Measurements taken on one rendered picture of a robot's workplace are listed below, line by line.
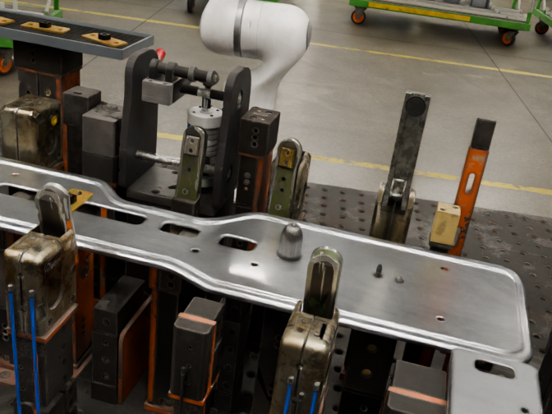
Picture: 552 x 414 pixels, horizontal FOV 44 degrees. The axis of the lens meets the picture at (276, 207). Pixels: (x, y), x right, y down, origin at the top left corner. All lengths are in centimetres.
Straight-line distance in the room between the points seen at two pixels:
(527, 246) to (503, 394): 106
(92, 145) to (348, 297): 53
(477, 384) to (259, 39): 88
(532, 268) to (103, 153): 105
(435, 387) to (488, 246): 100
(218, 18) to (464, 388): 93
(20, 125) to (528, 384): 86
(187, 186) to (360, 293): 35
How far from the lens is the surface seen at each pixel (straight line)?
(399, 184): 106
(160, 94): 112
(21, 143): 123
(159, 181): 123
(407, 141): 104
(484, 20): 778
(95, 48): 128
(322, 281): 77
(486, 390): 82
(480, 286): 100
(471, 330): 90
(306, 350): 74
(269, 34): 144
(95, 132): 119
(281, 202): 109
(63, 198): 88
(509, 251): 180
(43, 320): 90
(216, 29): 146
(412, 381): 83
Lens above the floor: 149
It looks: 27 degrees down
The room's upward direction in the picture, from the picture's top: 7 degrees clockwise
